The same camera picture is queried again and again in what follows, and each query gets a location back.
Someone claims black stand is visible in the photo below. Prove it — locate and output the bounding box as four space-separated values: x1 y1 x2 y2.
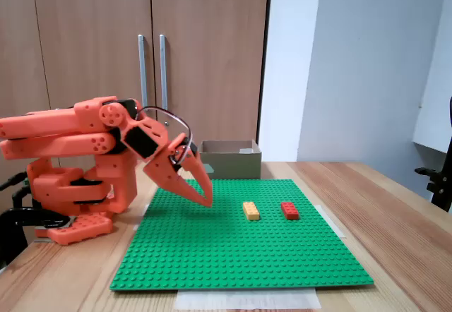
415 96 452 214

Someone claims black table clamp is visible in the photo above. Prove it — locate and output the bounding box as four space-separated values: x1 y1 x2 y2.
0 206 71 269

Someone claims red lego block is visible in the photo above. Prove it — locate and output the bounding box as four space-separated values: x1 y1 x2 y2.
280 201 301 221

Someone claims black power cable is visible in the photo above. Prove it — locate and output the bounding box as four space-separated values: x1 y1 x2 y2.
0 172 29 191

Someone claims wide masking tape strip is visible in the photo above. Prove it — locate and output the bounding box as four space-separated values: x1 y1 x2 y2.
174 288 321 311

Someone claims open cardboard box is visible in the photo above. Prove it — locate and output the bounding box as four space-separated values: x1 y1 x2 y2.
197 139 263 181

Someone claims yellow lego block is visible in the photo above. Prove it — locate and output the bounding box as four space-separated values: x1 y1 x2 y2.
242 201 261 222

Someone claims green lego baseplate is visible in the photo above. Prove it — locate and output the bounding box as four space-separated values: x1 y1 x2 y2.
109 179 374 292

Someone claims brown wooden cabinet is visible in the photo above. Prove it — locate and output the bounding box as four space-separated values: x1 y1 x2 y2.
0 0 273 193

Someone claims silver cabinet door handle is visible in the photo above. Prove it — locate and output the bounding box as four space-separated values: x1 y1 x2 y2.
137 34 150 110
158 34 170 112

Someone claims gripper servo cable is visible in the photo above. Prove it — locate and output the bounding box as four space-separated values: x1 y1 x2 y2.
133 105 194 167

